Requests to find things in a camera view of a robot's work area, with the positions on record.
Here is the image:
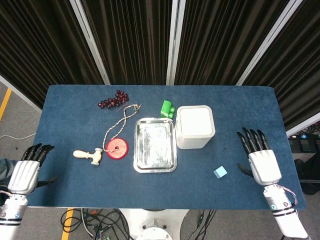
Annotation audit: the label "black bag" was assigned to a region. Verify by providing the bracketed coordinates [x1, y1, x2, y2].
[293, 152, 320, 196]

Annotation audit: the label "black floor cable bundle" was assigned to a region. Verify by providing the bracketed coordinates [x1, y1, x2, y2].
[61, 208, 131, 240]

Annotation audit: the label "white floor cable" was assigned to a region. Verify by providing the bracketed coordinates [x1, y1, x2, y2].
[0, 133, 36, 141]

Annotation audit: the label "blue denim cloth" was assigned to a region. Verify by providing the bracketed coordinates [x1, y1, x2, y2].
[0, 158, 16, 188]

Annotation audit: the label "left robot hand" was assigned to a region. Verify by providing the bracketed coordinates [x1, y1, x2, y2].
[6, 142, 58, 196]

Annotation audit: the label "red disc with rope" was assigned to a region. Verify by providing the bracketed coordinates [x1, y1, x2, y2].
[101, 103, 143, 160]

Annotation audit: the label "white square container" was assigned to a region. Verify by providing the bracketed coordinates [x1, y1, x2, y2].
[175, 104, 216, 150]

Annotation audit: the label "white frame rail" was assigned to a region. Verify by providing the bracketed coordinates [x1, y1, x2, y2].
[286, 119, 320, 138]
[0, 74, 43, 114]

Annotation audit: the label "small wooden mallet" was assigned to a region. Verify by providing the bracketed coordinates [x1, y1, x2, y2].
[72, 147, 104, 167]

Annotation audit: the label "white frame post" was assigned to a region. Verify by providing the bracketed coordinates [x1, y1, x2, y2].
[166, 0, 187, 86]
[69, 0, 111, 85]
[236, 0, 305, 86]

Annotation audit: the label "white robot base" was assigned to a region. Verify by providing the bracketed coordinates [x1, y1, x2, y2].
[117, 208, 191, 240]

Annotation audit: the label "light blue cube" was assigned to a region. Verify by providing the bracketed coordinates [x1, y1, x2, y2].
[213, 165, 228, 180]

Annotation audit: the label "dark blue table cloth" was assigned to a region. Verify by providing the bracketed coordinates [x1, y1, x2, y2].
[26, 84, 308, 210]

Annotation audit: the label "black hanging cables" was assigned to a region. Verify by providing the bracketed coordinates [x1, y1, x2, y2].
[189, 209, 216, 240]

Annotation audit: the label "green plastic block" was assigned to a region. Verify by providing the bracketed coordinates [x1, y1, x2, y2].
[159, 99, 177, 119]

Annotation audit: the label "yellow floor tape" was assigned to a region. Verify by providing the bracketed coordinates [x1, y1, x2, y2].
[0, 87, 13, 121]
[61, 207, 75, 240]

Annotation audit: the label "stainless steel rectangular tray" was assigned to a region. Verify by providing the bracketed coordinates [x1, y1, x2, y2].
[132, 116, 178, 174]

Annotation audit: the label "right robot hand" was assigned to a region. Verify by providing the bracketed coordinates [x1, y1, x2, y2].
[236, 126, 282, 186]

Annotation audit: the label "dark pleated curtain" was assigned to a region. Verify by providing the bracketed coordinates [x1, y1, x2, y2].
[243, 0, 320, 131]
[79, 0, 175, 86]
[174, 0, 292, 86]
[0, 0, 105, 110]

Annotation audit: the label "black power strip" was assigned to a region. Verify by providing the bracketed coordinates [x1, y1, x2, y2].
[288, 133, 320, 153]

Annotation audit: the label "dark red grape bunch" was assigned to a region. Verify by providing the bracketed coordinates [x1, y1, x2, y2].
[97, 89, 130, 110]

